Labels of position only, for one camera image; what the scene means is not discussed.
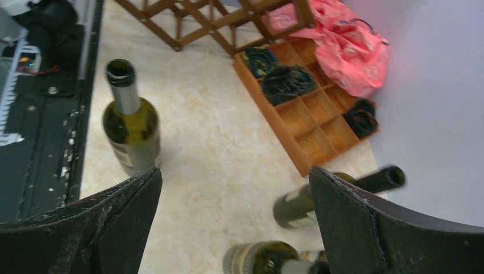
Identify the brown wooden wine rack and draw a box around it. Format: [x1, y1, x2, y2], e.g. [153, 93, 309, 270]
[117, 0, 316, 56]

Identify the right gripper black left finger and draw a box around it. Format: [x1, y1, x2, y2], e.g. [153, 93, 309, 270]
[1, 168, 163, 273]

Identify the green wine bottle black neck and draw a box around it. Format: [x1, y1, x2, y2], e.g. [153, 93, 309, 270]
[273, 165, 406, 229]

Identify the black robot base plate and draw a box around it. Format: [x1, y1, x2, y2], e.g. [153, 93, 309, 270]
[1, 1, 103, 224]

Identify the green wine bottle silver neck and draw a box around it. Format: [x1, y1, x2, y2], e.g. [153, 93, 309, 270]
[102, 59, 161, 176]

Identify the rolled dark blue sock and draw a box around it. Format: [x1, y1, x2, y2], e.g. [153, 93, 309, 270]
[241, 47, 279, 79]

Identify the rolled black sock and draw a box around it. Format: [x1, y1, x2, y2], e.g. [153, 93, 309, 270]
[261, 66, 317, 106]

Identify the wooden compartment tray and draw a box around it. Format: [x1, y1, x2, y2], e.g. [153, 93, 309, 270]
[233, 38, 365, 176]

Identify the green wine bottle silver foil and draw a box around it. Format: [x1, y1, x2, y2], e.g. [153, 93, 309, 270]
[222, 240, 330, 274]

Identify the pink plastic bag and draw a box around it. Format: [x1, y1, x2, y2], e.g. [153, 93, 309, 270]
[291, 0, 391, 98]

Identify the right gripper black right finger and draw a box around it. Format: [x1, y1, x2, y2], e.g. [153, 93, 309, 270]
[309, 166, 483, 273]

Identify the rolled dark sock far corner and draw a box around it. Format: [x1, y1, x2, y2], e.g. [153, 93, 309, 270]
[342, 99, 378, 140]

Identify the white cable duct strip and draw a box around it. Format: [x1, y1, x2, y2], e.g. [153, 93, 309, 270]
[1, 38, 41, 147]

